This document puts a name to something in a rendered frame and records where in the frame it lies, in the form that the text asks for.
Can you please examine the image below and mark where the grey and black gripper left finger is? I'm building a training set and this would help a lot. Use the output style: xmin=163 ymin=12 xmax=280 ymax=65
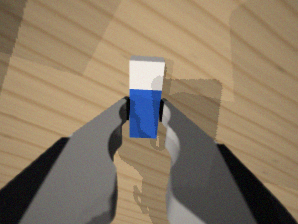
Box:
xmin=0 ymin=96 xmax=130 ymax=224

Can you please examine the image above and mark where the white and blue eraser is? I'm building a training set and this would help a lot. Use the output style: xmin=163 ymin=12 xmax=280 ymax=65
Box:
xmin=129 ymin=55 xmax=165 ymax=138

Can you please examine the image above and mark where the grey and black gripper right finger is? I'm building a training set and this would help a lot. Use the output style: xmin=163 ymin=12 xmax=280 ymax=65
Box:
xmin=159 ymin=98 xmax=298 ymax=224

